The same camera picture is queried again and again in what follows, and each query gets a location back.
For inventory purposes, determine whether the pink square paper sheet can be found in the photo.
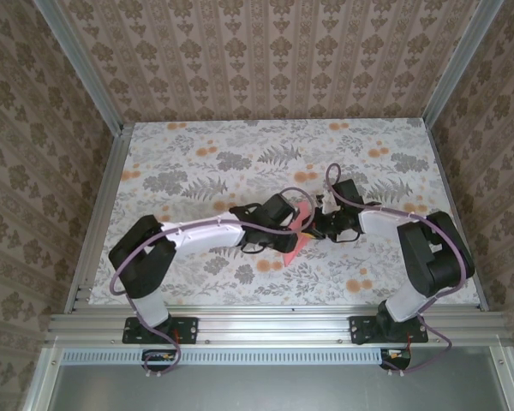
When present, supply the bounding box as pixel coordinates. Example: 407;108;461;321
282;203;313;267

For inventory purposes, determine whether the grey metal sheet panel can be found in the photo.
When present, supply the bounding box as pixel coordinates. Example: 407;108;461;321
23;346;514;411

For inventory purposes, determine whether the floral patterned table cover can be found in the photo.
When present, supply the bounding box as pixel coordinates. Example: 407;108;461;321
87;119;485;307

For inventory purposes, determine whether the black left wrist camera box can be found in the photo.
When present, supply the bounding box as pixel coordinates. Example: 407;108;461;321
263;193;293;223

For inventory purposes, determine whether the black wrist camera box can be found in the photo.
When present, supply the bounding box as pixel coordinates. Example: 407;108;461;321
263;193;293;223
332;179;364;206

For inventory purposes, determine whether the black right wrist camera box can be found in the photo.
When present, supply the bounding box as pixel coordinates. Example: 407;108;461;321
332;179;364;206

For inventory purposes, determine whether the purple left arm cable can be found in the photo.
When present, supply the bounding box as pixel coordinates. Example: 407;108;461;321
111;187;316;380

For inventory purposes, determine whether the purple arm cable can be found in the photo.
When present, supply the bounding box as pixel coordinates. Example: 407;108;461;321
111;187;316;380
325;163;475;378

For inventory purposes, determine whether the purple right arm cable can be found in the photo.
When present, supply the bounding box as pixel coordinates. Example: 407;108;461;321
325;163;475;378

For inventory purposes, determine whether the aluminium front frame rail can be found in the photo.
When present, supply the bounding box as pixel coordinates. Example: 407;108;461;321
45;306;514;346

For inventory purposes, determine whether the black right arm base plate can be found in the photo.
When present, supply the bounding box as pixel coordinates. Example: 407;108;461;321
350;315;429;346

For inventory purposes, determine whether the grey slotted cable duct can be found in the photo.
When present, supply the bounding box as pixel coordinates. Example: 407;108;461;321
62;347;412;366

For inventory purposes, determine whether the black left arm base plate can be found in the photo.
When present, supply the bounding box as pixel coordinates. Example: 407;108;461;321
122;315;200;345

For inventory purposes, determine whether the aluminium right side rail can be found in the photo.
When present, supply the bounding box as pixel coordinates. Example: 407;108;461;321
426;123;492;312

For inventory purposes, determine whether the aluminium left side rail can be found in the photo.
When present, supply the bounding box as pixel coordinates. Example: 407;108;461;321
66;123;134;313

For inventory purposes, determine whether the aluminium right frame post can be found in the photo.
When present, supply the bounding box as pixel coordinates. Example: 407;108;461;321
423;0;496;128

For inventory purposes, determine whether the aluminium frame post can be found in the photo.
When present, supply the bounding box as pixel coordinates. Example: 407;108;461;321
33;0;125;132
423;0;496;128

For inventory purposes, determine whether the aluminium left frame post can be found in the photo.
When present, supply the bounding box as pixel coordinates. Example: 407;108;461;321
33;0;125;132

